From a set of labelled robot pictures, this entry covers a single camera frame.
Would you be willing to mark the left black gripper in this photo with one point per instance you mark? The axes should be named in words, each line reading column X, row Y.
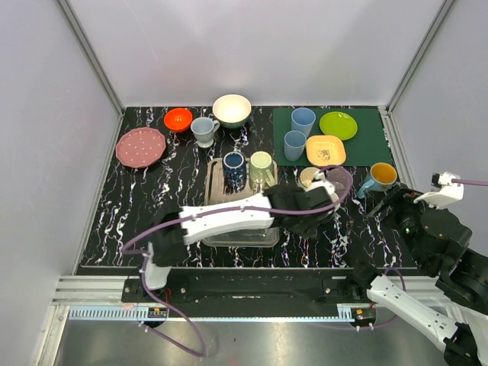
column 318, row 215

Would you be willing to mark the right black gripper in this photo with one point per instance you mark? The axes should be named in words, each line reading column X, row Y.
column 400, row 199

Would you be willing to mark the blue butterfly mug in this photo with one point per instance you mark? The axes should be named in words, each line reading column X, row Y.
column 380, row 178

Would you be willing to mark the cream white mug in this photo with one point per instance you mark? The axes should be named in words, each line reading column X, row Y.
column 306, row 177

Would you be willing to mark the light green mug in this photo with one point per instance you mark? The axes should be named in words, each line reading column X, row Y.
column 261, row 168

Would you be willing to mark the lilac purple mug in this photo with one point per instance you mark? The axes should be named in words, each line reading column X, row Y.
column 339, row 177

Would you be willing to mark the dark blue mug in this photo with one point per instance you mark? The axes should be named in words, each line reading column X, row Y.
column 234, row 168

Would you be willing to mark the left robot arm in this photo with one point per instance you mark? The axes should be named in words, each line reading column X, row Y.
column 168, row 240

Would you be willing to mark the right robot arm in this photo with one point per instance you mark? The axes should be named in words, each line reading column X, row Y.
column 438, row 243

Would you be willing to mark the silver metal tray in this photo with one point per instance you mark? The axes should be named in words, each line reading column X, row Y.
column 217, row 192

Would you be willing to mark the blue plastic tumbler front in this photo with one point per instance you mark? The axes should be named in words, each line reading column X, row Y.
column 294, row 144

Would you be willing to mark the blue plastic tumbler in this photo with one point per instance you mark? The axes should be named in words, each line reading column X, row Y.
column 303, row 119
column 294, row 144

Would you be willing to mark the yellow square plate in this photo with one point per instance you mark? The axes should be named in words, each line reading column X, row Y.
column 324, row 150

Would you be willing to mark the dark green mat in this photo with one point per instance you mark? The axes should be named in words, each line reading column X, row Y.
column 367, row 147

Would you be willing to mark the blue plastic tumbler rear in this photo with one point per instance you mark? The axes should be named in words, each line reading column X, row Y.
column 303, row 119

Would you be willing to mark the lime green plate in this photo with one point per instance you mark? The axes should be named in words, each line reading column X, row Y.
column 339, row 124

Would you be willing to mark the large white bowl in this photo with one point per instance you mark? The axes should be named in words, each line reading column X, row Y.
column 232, row 111

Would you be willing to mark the light blue footed cup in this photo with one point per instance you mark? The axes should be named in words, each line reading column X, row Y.
column 204, row 129

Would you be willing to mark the orange red bowl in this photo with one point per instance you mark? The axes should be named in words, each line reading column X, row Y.
column 178, row 119

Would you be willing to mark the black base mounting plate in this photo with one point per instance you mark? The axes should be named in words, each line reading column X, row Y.
column 263, row 293

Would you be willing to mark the pink dotted plate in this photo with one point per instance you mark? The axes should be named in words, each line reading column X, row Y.
column 140, row 147

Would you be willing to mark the right aluminium frame post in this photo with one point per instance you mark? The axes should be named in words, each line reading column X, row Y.
column 436, row 25

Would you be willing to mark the aluminium frame post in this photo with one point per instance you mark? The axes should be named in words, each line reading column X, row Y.
column 81, row 37
column 436, row 25

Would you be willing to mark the grey slotted cable duct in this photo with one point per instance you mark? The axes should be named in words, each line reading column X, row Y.
column 141, row 313

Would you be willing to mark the left aluminium frame post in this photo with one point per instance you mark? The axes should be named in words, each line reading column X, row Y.
column 81, row 37

